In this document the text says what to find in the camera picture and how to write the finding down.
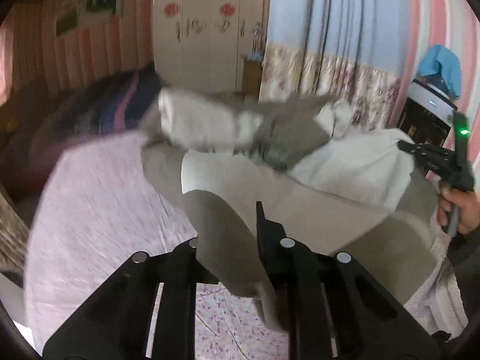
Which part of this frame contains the grey and white garment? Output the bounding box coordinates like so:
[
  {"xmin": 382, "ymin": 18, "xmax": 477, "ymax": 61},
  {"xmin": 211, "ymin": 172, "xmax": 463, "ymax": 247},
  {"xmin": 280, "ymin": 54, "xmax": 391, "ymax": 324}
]
[{"xmin": 139, "ymin": 88, "xmax": 445, "ymax": 332}]

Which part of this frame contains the person's right hand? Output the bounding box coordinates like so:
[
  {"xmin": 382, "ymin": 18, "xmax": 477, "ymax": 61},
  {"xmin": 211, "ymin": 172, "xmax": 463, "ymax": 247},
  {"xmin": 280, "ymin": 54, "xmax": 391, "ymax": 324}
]
[{"xmin": 437, "ymin": 187, "xmax": 479, "ymax": 236}]

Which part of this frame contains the white water dispenser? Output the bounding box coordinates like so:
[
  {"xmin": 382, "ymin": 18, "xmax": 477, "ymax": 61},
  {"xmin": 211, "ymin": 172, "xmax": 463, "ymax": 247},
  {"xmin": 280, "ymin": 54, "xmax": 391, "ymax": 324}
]
[{"xmin": 396, "ymin": 79, "xmax": 457, "ymax": 146}]

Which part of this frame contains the blue cloth on dispenser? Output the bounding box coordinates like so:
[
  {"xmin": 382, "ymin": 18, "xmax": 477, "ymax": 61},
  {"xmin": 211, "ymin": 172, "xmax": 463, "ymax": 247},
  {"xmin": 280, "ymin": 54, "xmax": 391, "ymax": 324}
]
[{"xmin": 416, "ymin": 45, "xmax": 462, "ymax": 99}]

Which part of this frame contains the blue floral curtain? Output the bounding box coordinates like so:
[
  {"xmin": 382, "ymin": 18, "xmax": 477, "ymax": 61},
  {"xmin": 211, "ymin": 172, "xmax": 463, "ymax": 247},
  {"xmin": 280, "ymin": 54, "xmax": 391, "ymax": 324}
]
[{"xmin": 259, "ymin": 0, "xmax": 409, "ymax": 130}]

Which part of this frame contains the wooden side table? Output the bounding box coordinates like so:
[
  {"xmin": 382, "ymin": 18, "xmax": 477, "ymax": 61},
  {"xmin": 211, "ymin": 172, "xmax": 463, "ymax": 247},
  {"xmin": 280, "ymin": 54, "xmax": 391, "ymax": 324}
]
[{"xmin": 241, "ymin": 58, "xmax": 263, "ymax": 99}]

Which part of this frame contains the striped blue pink blanket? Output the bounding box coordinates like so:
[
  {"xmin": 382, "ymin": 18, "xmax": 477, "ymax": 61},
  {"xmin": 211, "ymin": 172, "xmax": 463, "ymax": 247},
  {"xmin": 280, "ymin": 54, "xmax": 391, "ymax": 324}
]
[{"xmin": 32, "ymin": 63, "xmax": 162, "ymax": 148}]

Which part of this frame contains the white wardrobe with flower stickers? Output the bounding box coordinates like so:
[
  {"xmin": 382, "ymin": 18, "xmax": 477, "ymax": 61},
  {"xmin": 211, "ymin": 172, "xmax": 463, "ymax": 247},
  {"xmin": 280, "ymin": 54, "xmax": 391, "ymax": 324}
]
[{"xmin": 152, "ymin": 0, "xmax": 264, "ymax": 94}]

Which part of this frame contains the green wall picture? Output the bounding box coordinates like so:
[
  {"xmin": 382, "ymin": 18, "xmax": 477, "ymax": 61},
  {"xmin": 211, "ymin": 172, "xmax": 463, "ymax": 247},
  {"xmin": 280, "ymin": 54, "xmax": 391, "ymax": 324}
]
[{"xmin": 55, "ymin": 0, "xmax": 122, "ymax": 38}]

